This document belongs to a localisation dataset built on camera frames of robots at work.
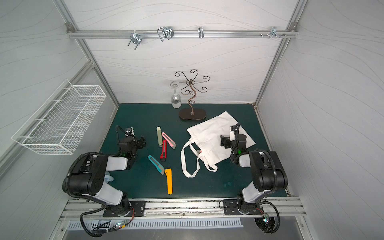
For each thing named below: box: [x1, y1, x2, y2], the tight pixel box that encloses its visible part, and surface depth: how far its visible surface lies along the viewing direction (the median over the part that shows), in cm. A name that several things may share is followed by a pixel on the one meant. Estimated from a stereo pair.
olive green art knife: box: [156, 126, 163, 148], surface depth 103 cm
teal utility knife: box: [147, 155, 165, 175], surface depth 90 cm
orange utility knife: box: [164, 168, 173, 195], surface depth 84 cm
